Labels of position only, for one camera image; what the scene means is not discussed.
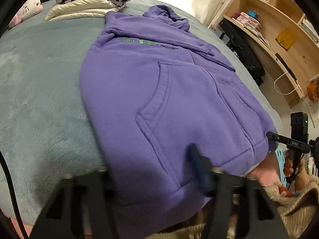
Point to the cream shiny puffer jacket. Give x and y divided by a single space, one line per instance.
79 8

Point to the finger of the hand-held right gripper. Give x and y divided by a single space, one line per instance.
276 137

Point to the orange bag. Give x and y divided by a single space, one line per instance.
313 92

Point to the grey-blue bed blanket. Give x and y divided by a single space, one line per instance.
44 92

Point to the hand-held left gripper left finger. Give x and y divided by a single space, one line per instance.
69 191

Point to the person's right forearm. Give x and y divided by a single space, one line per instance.
299 209

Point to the white and pink cat plush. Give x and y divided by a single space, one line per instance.
27 8

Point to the black bag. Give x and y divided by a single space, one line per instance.
239 47

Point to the wooden wall shelf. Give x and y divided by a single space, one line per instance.
274 17

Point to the pink storage boxes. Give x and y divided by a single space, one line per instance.
249 21

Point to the purple zip hoodie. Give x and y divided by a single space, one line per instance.
187 92

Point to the light blue perforated slipper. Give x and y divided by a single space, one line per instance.
280 158

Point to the person's right hand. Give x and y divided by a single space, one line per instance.
288 170

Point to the yellow paper bag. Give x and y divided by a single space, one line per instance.
286 39

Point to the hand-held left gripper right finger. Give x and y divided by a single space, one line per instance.
199 171

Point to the pink cloth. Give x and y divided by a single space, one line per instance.
265 171

